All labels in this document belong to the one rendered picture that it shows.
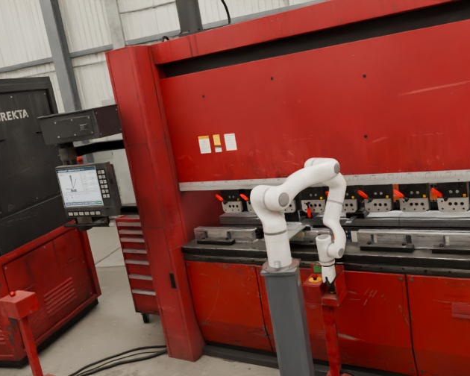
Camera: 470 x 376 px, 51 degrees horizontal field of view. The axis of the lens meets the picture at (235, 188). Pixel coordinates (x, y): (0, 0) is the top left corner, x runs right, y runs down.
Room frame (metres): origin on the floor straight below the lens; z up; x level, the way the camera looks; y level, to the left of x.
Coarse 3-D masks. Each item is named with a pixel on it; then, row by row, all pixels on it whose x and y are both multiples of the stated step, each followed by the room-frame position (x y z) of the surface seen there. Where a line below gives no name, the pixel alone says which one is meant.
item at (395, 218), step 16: (224, 224) 3.69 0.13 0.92; (240, 224) 3.60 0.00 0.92; (256, 224) 3.52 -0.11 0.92; (304, 224) 3.31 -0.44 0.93; (320, 224) 3.24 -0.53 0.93; (352, 224) 3.12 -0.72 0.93; (368, 224) 3.06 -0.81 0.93; (384, 224) 3.00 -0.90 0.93; (400, 224) 2.95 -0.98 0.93; (416, 224) 2.89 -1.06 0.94; (432, 224) 2.84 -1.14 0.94; (448, 224) 2.79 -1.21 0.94; (464, 224) 2.74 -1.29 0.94
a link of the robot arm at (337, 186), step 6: (306, 162) 2.69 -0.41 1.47; (312, 162) 2.65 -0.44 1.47; (330, 180) 2.65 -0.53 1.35; (336, 180) 2.65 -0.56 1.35; (342, 180) 2.66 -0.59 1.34; (330, 186) 2.65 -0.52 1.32; (336, 186) 2.64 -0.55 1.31; (342, 186) 2.65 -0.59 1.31; (330, 192) 2.66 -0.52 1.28; (336, 192) 2.64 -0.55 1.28; (342, 192) 2.64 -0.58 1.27; (330, 198) 2.64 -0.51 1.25; (336, 198) 2.63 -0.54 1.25; (342, 198) 2.64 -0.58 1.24
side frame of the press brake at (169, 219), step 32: (128, 64) 3.38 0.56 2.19; (128, 96) 3.41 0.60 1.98; (160, 96) 3.52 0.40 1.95; (128, 128) 3.45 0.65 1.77; (160, 128) 3.46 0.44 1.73; (128, 160) 3.48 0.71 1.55; (160, 160) 3.41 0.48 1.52; (160, 192) 3.35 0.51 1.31; (192, 192) 3.64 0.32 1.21; (160, 224) 3.38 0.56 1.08; (192, 224) 3.59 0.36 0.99; (160, 256) 3.41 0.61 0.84; (160, 288) 3.45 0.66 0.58; (192, 320) 3.41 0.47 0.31; (192, 352) 3.36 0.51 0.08
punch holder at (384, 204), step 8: (376, 184) 2.74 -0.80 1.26; (384, 184) 2.71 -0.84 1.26; (368, 192) 2.76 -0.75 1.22; (376, 192) 2.74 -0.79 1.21; (384, 192) 2.71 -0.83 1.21; (392, 192) 2.75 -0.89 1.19; (368, 200) 2.76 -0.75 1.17; (376, 200) 2.74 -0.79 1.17; (384, 200) 2.71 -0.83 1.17; (392, 200) 2.75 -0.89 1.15; (368, 208) 2.77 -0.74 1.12; (376, 208) 2.74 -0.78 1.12; (384, 208) 2.72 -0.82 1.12; (392, 208) 2.74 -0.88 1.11
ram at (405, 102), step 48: (336, 48) 2.81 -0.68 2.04; (384, 48) 2.67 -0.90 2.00; (432, 48) 2.54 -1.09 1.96; (192, 96) 3.38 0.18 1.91; (240, 96) 3.18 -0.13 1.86; (288, 96) 3.00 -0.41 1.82; (336, 96) 2.83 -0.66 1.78; (384, 96) 2.69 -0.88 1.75; (432, 96) 2.55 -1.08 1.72; (192, 144) 3.42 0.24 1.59; (240, 144) 3.21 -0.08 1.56; (288, 144) 3.02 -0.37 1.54; (336, 144) 2.85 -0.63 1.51; (384, 144) 2.70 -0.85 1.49; (432, 144) 2.56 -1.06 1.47
